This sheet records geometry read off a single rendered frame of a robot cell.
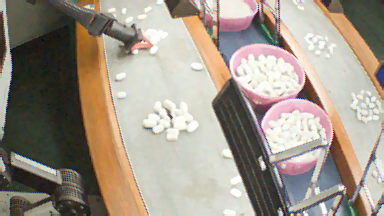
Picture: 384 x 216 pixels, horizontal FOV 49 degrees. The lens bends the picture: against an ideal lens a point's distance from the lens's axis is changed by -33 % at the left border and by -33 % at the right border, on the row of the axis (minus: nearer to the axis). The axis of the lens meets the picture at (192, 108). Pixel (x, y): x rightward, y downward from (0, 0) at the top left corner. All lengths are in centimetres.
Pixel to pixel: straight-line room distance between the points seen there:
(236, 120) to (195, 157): 42
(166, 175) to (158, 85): 35
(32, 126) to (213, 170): 149
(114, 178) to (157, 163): 15
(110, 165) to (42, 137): 126
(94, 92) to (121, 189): 40
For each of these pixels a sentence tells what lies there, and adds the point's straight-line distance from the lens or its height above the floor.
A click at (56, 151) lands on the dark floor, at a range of 264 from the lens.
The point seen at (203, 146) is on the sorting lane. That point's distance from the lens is 160.
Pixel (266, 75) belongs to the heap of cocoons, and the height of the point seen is 74.
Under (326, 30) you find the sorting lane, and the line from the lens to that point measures 216.
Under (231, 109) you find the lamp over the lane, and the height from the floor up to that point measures 109.
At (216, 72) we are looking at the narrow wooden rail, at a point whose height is 76.
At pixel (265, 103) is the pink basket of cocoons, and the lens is 174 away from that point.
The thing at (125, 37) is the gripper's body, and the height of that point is 84.
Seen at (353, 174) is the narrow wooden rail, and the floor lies 76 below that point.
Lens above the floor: 191
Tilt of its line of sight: 43 degrees down
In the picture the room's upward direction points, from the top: straight up
